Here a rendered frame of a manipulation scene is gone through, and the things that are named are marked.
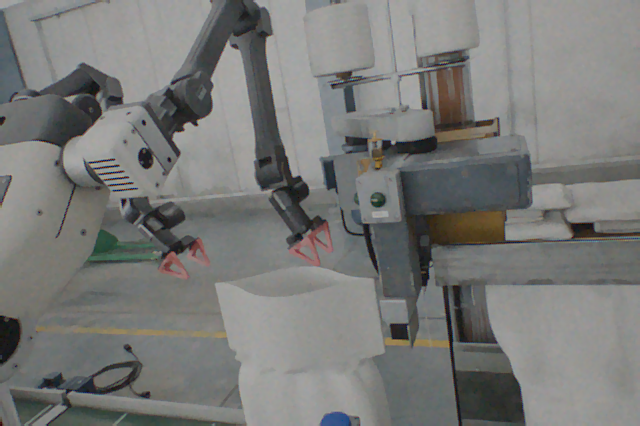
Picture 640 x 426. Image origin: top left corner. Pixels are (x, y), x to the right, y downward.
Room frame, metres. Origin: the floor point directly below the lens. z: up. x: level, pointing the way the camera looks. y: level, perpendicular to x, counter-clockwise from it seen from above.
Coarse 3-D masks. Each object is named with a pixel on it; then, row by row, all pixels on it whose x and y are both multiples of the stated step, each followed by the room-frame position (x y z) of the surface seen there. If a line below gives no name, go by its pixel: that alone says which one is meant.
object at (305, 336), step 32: (224, 288) 1.24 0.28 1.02; (256, 288) 1.26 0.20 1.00; (288, 288) 1.28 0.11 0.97; (320, 288) 1.25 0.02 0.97; (352, 288) 1.11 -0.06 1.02; (224, 320) 1.26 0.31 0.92; (256, 320) 1.14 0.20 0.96; (288, 320) 1.08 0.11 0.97; (320, 320) 1.09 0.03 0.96; (352, 320) 1.10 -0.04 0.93; (256, 352) 1.17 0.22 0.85; (288, 352) 1.09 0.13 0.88; (320, 352) 1.08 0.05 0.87; (352, 352) 1.10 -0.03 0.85; (384, 352) 1.10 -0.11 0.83; (256, 384) 1.15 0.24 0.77; (288, 384) 1.12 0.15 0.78; (320, 384) 1.08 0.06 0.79; (352, 384) 1.06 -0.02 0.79; (256, 416) 1.16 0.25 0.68; (288, 416) 1.11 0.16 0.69; (320, 416) 1.08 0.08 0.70; (384, 416) 1.11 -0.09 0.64
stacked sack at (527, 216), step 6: (528, 210) 3.52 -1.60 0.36; (534, 210) 3.50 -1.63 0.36; (540, 210) 3.49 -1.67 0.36; (510, 216) 3.56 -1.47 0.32; (516, 216) 3.54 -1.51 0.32; (522, 216) 3.52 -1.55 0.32; (528, 216) 3.50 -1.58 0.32; (534, 216) 3.48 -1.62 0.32; (540, 216) 3.46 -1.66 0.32; (510, 222) 3.57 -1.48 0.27; (516, 222) 3.55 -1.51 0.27; (522, 222) 3.53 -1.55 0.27; (528, 222) 3.52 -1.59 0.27
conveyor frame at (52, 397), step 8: (16, 392) 2.03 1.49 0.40; (24, 392) 2.01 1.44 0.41; (32, 392) 1.99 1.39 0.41; (40, 392) 1.96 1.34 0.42; (48, 392) 1.95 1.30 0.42; (56, 392) 1.93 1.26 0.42; (24, 400) 2.01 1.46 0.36; (32, 400) 1.99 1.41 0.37; (40, 400) 1.97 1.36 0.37; (48, 400) 1.95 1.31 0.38; (56, 400) 1.93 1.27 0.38; (64, 400) 1.92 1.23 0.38; (56, 408) 1.88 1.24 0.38; (64, 408) 1.87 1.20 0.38; (48, 416) 1.83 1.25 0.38; (40, 424) 1.78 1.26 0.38
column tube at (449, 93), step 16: (432, 80) 1.34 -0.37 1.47; (448, 80) 1.33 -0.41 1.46; (464, 80) 1.31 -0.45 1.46; (432, 96) 1.35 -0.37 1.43; (448, 96) 1.33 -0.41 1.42; (464, 96) 1.31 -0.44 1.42; (448, 112) 1.33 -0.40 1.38; (464, 112) 1.31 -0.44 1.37; (448, 128) 1.33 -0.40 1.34; (464, 128) 1.32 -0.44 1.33; (448, 288) 1.35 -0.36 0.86; (464, 288) 1.33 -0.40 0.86; (480, 288) 1.31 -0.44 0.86; (480, 304) 1.32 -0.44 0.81; (464, 320) 1.34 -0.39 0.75; (480, 320) 1.32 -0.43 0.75; (464, 336) 1.34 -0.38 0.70; (480, 336) 1.32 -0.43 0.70
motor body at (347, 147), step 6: (342, 144) 1.44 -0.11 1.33; (348, 144) 1.42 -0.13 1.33; (354, 144) 1.39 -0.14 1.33; (360, 144) 1.37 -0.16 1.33; (366, 144) 1.35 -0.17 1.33; (384, 144) 1.36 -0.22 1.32; (390, 144) 1.39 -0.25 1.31; (342, 150) 1.40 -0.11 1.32; (348, 150) 1.37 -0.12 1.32; (354, 150) 1.36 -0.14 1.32; (360, 150) 1.36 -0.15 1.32; (366, 150) 1.36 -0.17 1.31; (354, 210) 1.38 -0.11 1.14; (360, 210) 1.36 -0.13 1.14; (354, 216) 1.39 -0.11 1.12; (360, 216) 1.37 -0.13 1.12; (360, 222) 1.37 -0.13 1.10
